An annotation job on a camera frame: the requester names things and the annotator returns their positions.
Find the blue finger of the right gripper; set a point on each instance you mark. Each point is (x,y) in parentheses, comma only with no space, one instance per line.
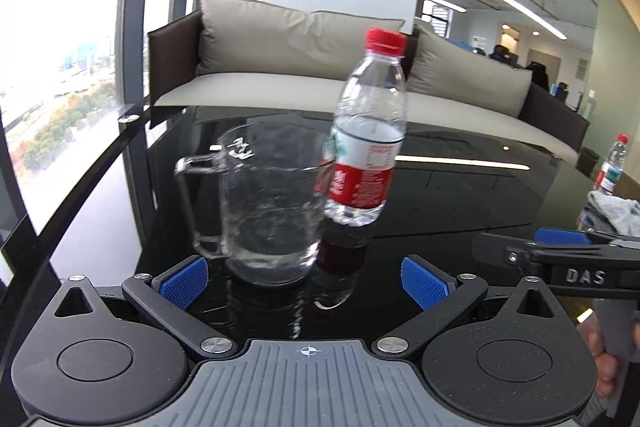
(556,242)

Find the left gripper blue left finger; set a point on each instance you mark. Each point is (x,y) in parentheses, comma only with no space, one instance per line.
(163,300)

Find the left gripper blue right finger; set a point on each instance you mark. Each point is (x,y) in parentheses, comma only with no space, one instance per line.
(445,302)

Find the clear water bottle red label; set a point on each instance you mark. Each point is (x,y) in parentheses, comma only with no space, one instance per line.
(369,126)

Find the red bottle cap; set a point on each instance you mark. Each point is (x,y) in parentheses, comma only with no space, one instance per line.
(385,42)

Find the right hand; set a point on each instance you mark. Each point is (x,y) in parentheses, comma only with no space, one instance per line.
(607,365)

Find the grey cloth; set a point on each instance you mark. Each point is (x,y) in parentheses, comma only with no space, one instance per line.
(612,214)

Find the clear glass mug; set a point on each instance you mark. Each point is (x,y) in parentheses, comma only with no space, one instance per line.
(273,178)

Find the right beige cushion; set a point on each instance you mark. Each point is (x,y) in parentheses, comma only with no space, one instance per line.
(441,69)

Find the beige cushion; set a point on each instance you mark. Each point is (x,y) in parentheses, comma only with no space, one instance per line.
(255,36)
(441,69)

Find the left beige cushion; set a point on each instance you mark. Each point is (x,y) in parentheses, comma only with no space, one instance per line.
(255,36)

